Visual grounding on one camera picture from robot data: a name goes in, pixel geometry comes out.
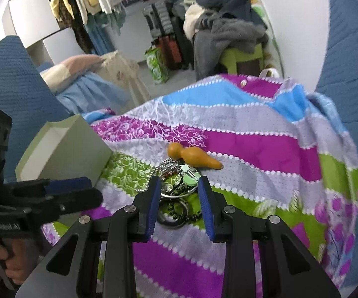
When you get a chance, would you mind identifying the green shopping bag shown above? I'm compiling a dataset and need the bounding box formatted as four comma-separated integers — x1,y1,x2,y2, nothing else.
144,46,171,84

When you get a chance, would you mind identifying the white plastic handle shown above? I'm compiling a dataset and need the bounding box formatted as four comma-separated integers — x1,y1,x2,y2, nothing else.
258,67,281,79

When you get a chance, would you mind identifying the blue sleeve right arm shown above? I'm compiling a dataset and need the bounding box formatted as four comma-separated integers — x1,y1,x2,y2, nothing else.
317,0,358,288

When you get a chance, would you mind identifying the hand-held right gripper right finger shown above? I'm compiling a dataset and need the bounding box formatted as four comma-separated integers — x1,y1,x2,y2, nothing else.
197,175,342,298

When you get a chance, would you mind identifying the black spiral hair tie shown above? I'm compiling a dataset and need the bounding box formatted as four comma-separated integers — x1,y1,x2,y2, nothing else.
166,203,203,223

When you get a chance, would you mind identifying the blue sleeve left arm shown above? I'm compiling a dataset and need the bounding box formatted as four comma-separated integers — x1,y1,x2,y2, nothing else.
0,35,71,184

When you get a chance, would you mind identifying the light blue sheet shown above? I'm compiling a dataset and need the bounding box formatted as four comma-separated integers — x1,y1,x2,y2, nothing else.
56,71,133,116

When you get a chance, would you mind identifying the red suitcase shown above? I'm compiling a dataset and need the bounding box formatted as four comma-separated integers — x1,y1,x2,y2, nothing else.
157,36,183,71

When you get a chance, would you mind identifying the grey fleece garment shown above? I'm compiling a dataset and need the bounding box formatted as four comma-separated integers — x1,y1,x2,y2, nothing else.
193,18,269,82

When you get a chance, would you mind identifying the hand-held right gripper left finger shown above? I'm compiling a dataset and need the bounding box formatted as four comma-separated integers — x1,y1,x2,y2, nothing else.
14,175,162,298

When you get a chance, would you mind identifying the green hair clip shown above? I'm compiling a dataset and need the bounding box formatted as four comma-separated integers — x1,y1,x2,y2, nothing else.
181,165,200,187

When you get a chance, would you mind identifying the white cabinet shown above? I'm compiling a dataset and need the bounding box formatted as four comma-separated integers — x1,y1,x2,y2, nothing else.
8,0,84,63

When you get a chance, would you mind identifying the cream puffy coat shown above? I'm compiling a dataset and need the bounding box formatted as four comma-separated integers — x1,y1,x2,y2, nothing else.
183,3,211,38

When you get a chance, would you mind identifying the wooden gourd pendant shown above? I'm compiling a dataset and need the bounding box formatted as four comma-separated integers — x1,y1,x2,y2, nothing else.
167,143,223,170

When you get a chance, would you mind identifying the dark blue jacket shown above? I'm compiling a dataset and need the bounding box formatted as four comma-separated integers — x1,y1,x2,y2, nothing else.
194,0,268,29

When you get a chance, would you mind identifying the green plastic stool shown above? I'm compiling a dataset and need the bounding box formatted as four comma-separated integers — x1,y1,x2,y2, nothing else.
219,43,267,76

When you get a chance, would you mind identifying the dark red beaded bracelet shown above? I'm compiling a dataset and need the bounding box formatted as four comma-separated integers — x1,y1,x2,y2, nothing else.
160,168,181,180

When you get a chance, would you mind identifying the silver bangle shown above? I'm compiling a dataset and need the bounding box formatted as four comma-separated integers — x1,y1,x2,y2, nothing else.
159,180,199,198

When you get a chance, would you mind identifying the blue sleeve arm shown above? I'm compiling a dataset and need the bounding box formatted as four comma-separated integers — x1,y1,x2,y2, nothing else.
0,35,71,184
317,0,358,288

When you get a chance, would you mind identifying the black suitcase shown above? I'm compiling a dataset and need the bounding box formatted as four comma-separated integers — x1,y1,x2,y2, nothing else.
170,15,195,71

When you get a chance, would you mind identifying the dark metal ring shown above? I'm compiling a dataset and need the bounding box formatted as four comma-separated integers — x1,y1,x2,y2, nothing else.
157,199,190,229

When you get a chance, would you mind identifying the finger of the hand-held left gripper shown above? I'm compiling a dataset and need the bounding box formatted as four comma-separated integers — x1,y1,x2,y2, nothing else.
41,177,93,197
32,189,104,224

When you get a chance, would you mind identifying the pink and cream pillow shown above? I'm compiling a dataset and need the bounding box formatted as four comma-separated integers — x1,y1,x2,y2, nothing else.
39,54,105,95

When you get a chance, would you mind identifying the colourful striped printed blanket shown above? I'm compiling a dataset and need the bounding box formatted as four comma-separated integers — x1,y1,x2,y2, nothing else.
41,74,358,298

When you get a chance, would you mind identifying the person's left hand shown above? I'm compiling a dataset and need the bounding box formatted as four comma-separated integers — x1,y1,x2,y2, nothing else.
0,236,40,286

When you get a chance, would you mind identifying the grey hard suitcase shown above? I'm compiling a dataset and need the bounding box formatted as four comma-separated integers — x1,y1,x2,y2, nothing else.
142,1,175,40

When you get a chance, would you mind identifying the beige cloth bag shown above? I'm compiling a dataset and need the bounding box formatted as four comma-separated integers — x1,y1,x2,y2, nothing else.
100,51,151,106

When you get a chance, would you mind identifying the grey-green cardboard box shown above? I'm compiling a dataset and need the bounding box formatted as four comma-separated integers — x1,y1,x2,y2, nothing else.
14,114,114,190

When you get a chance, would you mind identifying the silver ball chain necklace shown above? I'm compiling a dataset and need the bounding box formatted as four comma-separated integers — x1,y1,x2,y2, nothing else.
135,158,179,197

